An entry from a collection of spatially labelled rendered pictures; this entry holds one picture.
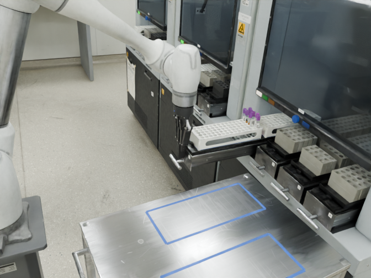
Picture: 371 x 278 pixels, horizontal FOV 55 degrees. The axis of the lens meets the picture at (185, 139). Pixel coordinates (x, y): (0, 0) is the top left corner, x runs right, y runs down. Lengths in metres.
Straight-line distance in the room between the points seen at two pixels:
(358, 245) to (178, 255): 0.59
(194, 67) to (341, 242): 0.74
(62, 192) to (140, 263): 1.64
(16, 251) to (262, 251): 0.72
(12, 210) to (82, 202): 1.27
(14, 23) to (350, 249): 1.20
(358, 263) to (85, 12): 1.07
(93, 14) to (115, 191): 1.62
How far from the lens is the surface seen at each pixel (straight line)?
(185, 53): 1.21
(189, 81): 1.23
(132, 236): 1.02
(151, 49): 1.32
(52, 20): 4.71
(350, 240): 1.28
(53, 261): 2.11
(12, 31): 1.18
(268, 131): 1.53
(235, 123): 1.51
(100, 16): 1.07
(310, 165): 1.38
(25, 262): 1.30
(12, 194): 1.17
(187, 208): 1.10
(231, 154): 1.46
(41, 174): 2.74
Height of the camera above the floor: 1.55
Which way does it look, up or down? 30 degrees down
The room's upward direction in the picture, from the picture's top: 4 degrees clockwise
